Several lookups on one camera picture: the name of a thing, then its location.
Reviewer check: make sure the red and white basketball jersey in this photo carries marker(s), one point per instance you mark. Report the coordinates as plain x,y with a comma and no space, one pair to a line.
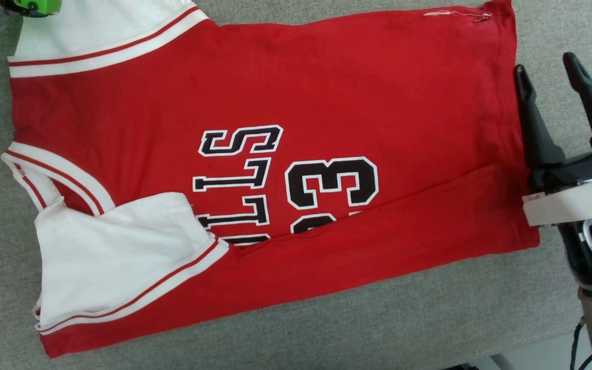
327,77

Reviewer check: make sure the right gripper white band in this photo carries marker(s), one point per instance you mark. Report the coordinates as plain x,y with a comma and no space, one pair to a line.
573,200

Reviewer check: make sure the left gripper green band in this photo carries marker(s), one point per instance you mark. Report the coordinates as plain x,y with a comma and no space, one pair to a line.
36,6

